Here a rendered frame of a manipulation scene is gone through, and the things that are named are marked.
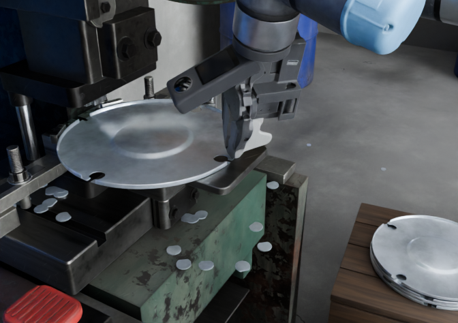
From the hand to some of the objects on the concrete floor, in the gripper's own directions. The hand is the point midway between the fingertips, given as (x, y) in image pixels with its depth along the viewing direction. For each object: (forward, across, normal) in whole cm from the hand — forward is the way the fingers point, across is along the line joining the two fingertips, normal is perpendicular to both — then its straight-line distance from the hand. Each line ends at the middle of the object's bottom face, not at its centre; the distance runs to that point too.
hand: (228, 151), depth 75 cm
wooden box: (+78, -16, -54) cm, 96 cm away
